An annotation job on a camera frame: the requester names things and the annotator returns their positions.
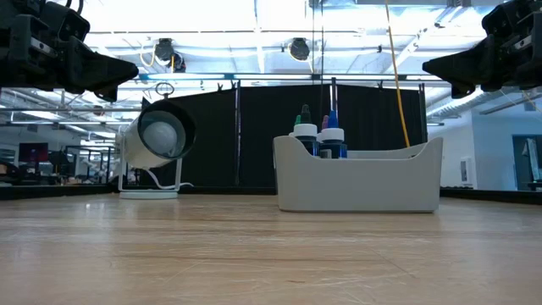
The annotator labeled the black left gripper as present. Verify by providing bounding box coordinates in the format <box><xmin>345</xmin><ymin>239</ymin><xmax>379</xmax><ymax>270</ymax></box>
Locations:
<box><xmin>0</xmin><ymin>14</ymin><xmax>140</xmax><ymax>103</ymax></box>

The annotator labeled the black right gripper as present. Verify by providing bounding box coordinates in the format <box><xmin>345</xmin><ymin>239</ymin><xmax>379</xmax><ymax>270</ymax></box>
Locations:
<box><xmin>422</xmin><ymin>11</ymin><xmax>542</xmax><ymax>100</ymax></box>

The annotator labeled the purple-capped food coloring bottle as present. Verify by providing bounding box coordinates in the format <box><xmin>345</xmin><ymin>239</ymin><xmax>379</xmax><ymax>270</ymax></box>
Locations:
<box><xmin>317</xmin><ymin>114</ymin><xmax>330</xmax><ymax>143</ymax></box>

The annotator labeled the grey plastic bin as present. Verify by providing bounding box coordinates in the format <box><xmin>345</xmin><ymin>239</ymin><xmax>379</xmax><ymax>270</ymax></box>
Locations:
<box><xmin>273</xmin><ymin>135</ymin><xmax>445</xmax><ymax>214</ymax></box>

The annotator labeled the blue-capped food coloring bottle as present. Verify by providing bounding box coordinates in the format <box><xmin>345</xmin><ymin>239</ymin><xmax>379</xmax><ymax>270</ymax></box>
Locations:
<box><xmin>319</xmin><ymin>109</ymin><xmax>349</xmax><ymax>160</ymax></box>

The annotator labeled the black-capped food coloring bottle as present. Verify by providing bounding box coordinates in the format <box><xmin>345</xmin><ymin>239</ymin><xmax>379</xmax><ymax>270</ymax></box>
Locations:
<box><xmin>292</xmin><ymin>104</ymin><xmax>319</xmax><ymax>157</ymax></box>

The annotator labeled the white cylindrical spotlight lamp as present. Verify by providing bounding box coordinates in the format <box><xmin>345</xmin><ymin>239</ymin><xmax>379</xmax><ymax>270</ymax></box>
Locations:
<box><xmin>116</xmin><ymin>97</ymin><xmax>198</xmax><ymax>200</ymax></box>

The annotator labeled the dark computer monitor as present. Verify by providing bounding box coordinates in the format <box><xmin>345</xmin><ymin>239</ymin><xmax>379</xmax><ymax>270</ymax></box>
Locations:
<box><xmin>19</xmin><ymin>142</ymin><xmax>50</xmax><ymax>163</ymax></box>

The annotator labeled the black backdrop panel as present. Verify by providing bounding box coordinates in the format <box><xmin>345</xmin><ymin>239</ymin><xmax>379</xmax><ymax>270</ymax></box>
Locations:
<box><xmin>181</xmin><ymin>83</ymin><xmax>427</xmax><ymax>190</ymax></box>

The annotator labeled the black ceiling-mounted camera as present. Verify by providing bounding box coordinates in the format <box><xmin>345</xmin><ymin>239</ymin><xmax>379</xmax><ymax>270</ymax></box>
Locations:
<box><xmin>288</xmin><ymin>36</ymin><xmax>312</xmax><ymax>63</ymax></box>
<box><xmin>152</xmin><ymin>37</ymin><xmax>187</xmax><ymax>73</ymax></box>

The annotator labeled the hanging yellow cable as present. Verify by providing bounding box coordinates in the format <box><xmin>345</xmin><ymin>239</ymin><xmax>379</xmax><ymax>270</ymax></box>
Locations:
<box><xmin>383</xmin><ymin>0</ymin><xmax>411</xmax><ymax>148</ymax></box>

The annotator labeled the white lamp cable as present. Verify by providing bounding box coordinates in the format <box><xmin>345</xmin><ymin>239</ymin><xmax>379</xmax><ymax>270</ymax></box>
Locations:
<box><xmin>143</xmin><ymin>167</ymin><xmax>196</xmax><ymax>191</ymax></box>

